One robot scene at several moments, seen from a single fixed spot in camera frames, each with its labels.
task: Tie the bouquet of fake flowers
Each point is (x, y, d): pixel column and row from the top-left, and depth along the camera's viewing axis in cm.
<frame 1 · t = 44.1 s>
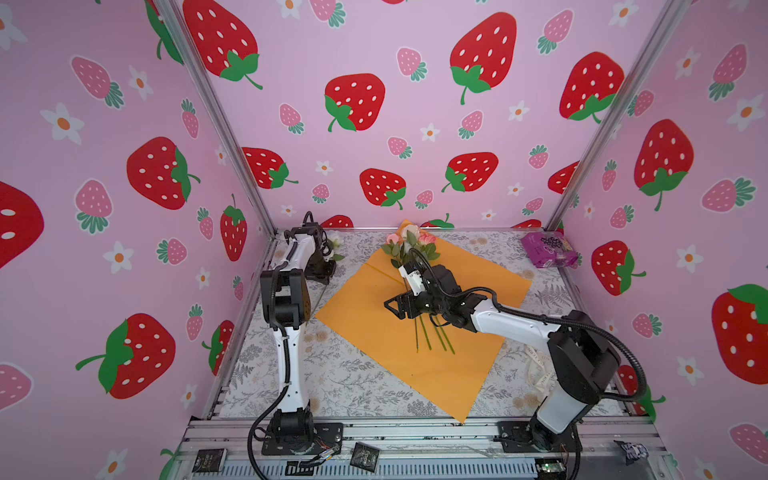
left hand: (327, 279, 105), fingers closed
right hand: (391, 300, 84), fingers open
orange wrapping paper sheet: (448, 365, 88), on the table
pink fake rose: (426, 241, 114), point 5 cm above the table
white rose at back: (335, 245, 118), point 2 cm above the table
purple snack packet: (548, 249, 109), point 6 cm above the table

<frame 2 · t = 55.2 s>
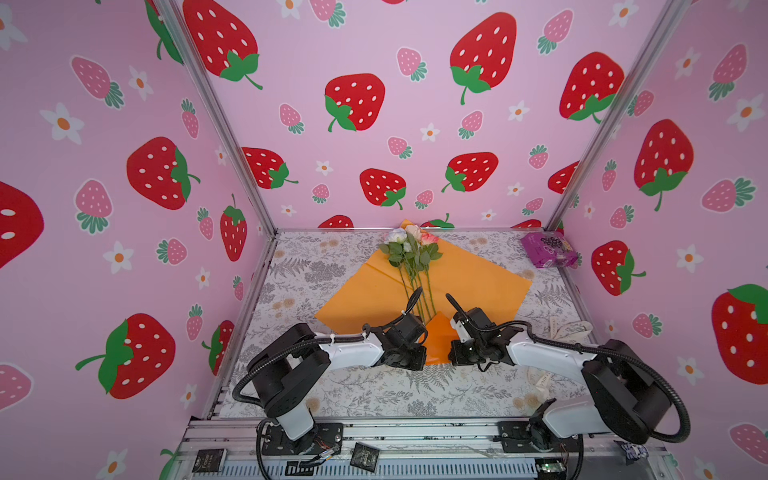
left hand: (426, 362, 86), fingers closed
right hand: (447, 356, 88), fingers closed
orange wrapping paper sheet: (377, 298, 105), on the table
white rose at back: (394, 247, 110), point 7 cm above the table
the other named things where they were.

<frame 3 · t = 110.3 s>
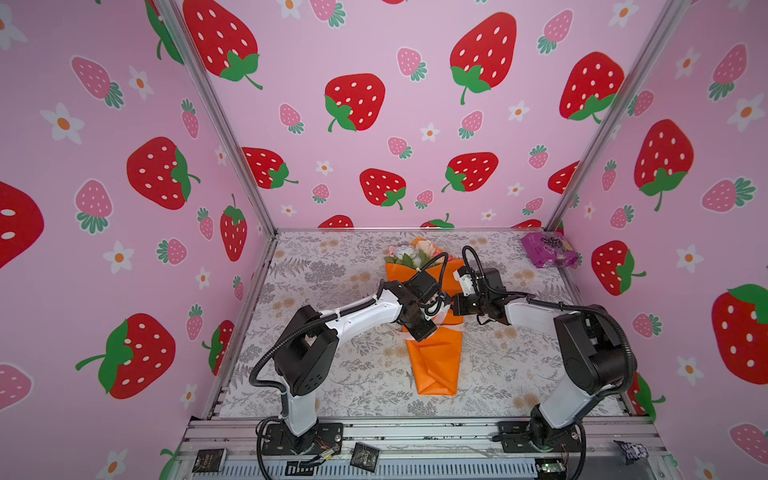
left hand: (428, 330, 86), fingers closed
right hand: (446, 301, 95), fingers closed
orange wrapping paper sheet: (436, 361, 85), point 4 cm above the table
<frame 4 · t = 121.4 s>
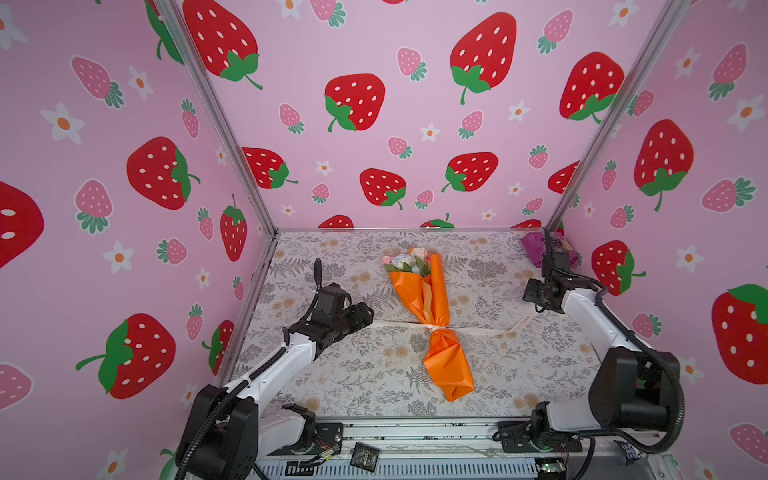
left hand: (366, 315, 86), fingers open
right hand: (541, 295, 88), fingers open
orange wrapping paper sheet: (445, 362, 84), point 5 cm above the table
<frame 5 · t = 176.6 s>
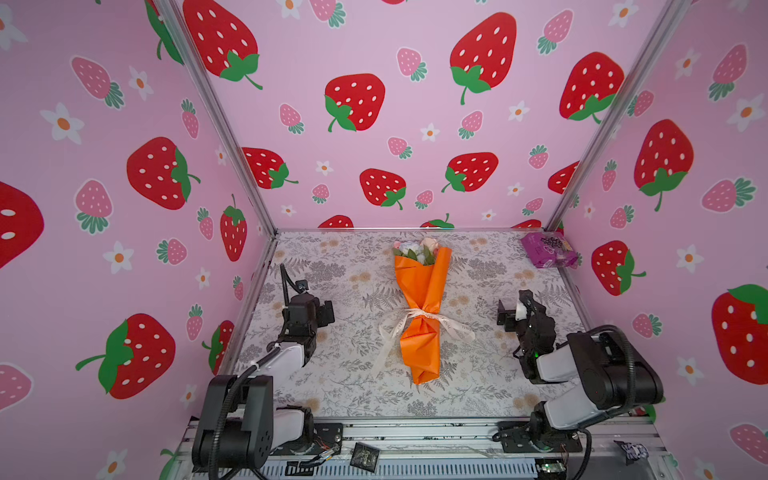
left hand: (311, 303, 91), fingers open
right hand: (518, 299, 91), fingers open
orange wrapping paper sheet: (420, 338, 89), point 4 cm above the table
white rose at back: (406, 246, 109), point 7 cm above the table
